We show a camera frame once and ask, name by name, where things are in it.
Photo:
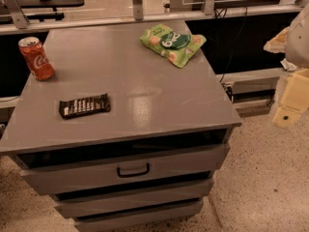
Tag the black rxbar chocolate bar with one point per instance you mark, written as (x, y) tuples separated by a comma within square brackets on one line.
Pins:
[(84, 106)]

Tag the black background table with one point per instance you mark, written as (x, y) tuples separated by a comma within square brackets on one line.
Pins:
[(50, 4)]

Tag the black drawer handle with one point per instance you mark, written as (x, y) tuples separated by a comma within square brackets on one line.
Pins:
[(142, 170)]

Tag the orange soda can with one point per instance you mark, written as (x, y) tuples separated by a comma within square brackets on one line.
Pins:
[(37, 62)]

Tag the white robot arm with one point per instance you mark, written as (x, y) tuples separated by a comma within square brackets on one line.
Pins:
[(294, 42)]

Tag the grey drawer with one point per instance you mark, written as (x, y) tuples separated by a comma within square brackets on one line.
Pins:
[(134, 198), (178, 209), (103, 172)]

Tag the bottom grey drawer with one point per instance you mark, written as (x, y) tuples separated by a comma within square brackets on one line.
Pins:
[(178, 209)]

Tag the metal rail frame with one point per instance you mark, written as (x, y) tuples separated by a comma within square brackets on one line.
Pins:
[(107, 12)]

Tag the middle grey drawer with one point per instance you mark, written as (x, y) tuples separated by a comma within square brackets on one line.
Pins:
[(134, 198)]

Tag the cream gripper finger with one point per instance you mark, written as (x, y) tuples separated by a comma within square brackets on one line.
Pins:
[(294, 101)]

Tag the green rice chip bag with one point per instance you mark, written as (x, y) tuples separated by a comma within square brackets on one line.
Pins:
[(177, 48)]

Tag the top grey drawer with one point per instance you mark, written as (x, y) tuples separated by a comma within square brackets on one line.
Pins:
[(103, 172)]

